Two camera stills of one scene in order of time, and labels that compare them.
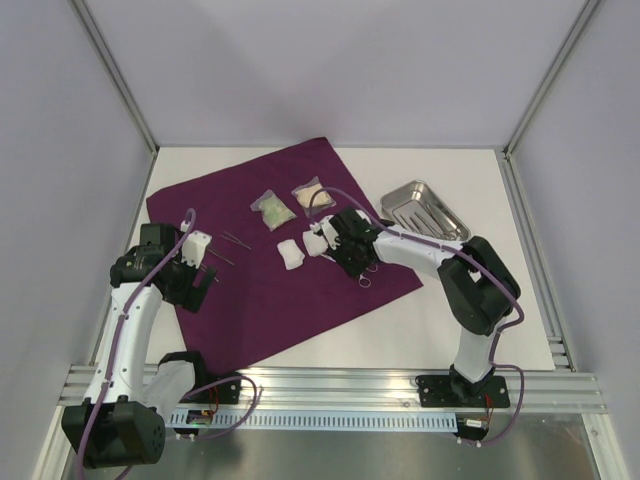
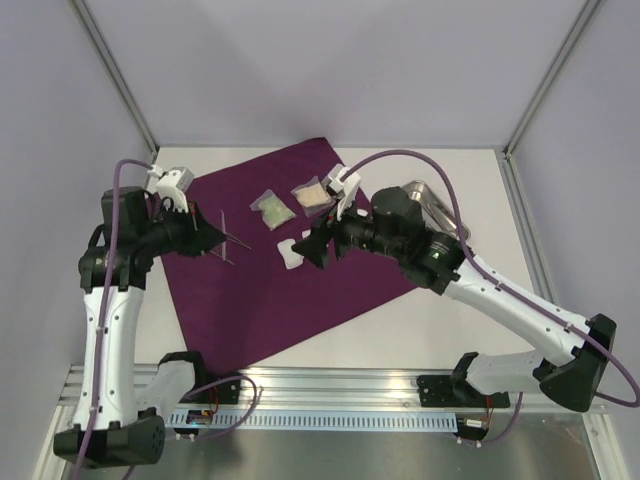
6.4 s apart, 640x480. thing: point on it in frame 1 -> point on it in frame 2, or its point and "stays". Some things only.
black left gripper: [177, 297] -> [201, 234]
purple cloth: [269, 294] stays
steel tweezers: [234, 240] stays
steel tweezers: [214, 251] stays
